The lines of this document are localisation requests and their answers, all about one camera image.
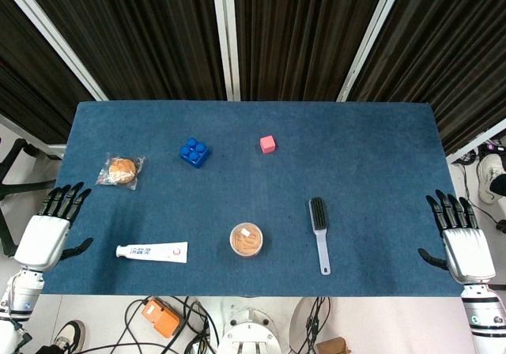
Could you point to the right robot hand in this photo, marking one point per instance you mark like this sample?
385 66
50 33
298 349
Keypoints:
466 251

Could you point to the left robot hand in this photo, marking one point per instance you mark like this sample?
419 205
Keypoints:
41 241

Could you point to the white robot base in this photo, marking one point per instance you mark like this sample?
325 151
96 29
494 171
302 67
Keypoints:
247 332

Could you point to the orange box device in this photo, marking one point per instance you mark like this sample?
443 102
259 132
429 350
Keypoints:
160 317

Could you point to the pink cube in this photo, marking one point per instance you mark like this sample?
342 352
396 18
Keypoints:
267 144

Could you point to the blue table cloth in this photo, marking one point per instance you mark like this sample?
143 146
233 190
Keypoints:
253 200

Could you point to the round clear container with snacks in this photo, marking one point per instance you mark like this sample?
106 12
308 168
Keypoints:
246 239

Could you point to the white curtain frame post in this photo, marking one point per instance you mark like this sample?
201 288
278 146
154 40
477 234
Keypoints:
226 38
51 34
371 38

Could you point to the black office chair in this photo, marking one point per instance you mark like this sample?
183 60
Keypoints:
13 196

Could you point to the black and white sneaker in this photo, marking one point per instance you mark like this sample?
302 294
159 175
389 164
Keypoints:
71 336

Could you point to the white toothpaste tube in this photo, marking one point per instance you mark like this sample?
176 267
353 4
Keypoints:
154 251

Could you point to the bun packet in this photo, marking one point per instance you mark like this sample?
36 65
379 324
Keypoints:
121 171

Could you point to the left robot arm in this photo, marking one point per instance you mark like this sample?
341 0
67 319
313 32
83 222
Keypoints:
17 302

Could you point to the brown cardboard box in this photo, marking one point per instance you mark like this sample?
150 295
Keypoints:
333 346

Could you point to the dark curtain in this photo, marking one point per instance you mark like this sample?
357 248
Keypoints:
150 34

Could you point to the blue toy building block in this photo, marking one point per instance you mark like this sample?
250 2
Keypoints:
194 152

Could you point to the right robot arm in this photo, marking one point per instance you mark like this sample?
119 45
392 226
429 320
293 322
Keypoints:
484 318

